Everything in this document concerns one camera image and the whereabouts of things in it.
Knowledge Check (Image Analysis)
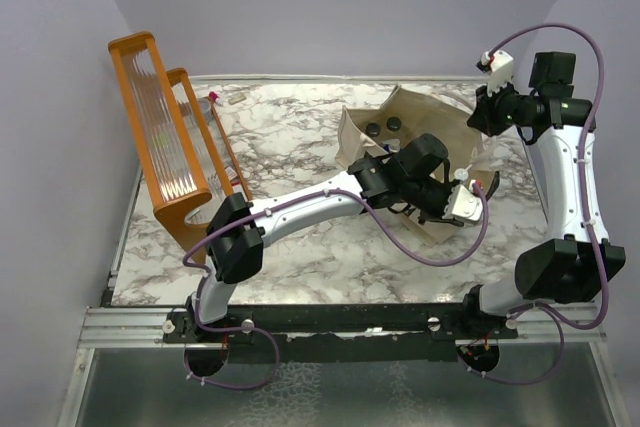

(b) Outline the beige pump lotion bottle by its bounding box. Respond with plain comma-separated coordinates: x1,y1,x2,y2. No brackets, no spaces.
454,164,475,185

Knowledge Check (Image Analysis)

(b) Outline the beige canvas tote bag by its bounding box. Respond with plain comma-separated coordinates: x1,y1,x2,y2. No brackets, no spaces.
335,86,500,246

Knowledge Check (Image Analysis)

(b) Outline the clear bottle black cap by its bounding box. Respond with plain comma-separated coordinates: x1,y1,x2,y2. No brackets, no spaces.
386,116,402,132

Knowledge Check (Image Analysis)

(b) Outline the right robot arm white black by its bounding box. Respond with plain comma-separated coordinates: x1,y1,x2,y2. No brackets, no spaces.
459,50,626,338

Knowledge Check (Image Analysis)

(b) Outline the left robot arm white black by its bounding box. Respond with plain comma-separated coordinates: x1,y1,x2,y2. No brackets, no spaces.
186,134,483,342

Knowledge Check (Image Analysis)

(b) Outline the short orange wooden rack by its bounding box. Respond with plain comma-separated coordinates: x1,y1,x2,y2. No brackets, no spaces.
167,68,252,200

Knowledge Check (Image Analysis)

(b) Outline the small pink white tube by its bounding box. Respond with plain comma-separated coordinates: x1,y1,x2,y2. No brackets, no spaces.
208,91,222,104

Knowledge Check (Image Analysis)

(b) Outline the grey tape roll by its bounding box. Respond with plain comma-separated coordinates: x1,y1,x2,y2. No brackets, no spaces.
198,98,214,123

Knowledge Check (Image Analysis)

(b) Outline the tall orange wooden rack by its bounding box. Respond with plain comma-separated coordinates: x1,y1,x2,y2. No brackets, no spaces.
108,31,227,251

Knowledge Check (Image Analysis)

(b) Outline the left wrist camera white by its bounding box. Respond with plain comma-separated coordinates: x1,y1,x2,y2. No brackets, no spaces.
442,180,484,225

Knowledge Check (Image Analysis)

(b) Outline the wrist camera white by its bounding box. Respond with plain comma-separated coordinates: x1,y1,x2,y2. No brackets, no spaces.
476,49,514,97
442,180,484,225

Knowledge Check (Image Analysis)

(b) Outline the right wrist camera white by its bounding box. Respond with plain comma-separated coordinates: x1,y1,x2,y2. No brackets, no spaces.
476,49,514,97

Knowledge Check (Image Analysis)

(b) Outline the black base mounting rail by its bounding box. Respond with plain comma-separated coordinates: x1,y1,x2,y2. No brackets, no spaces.
163,303,518,363

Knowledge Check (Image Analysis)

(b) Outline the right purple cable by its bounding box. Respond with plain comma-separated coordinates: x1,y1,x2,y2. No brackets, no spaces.
462,21,611,386

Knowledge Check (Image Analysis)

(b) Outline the aluminium frame rail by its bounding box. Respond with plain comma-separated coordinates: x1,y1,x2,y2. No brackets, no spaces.
78,308,607,349

